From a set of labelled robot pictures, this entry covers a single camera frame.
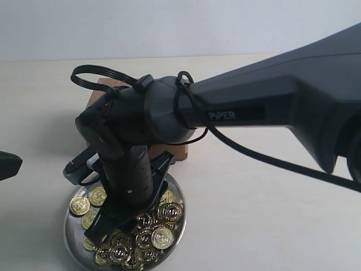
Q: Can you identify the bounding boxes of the gold coin front right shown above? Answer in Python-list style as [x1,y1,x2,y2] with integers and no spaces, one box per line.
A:
[151,226,174,250]

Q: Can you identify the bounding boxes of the brown cardboard slot box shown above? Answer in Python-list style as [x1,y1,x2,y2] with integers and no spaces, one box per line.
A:
[86,78,188,161]

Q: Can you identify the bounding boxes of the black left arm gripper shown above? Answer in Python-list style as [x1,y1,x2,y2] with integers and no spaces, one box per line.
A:
[0,151,23,181]

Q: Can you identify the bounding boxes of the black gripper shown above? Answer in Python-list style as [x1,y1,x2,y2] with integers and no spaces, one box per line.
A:
[85,146,175,243]

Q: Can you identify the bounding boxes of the black braided cable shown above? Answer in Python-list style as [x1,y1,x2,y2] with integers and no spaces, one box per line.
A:
[71,64,361,194]

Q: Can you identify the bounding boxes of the round steel plate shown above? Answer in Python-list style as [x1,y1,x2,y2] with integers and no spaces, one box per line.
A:
[63,174,186,270]

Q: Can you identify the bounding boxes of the gold coin bottom left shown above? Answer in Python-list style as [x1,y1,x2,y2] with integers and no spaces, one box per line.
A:
[82,237,96,251]

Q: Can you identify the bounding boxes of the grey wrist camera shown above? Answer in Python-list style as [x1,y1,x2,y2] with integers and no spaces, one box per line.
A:
[63,147,99,186]

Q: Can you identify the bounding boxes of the gold coin bottom centre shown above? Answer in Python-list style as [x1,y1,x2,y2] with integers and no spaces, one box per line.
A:
[108,242,131,265]

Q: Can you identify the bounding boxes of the gold coin right large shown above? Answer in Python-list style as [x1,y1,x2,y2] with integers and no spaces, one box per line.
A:
[157,202,183,223]

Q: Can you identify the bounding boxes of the gold coin far left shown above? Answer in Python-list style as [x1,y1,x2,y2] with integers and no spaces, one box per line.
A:
[69,196,90,216]

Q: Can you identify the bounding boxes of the gold coin front centre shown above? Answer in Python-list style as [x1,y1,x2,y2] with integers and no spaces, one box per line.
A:
[135,228,153,251]

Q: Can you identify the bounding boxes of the gold coin upper left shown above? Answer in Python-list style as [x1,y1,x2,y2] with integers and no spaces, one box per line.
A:
[87,186,107,207]

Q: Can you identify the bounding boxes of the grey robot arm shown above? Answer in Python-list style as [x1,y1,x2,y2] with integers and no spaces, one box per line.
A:
[71,24,360,244]

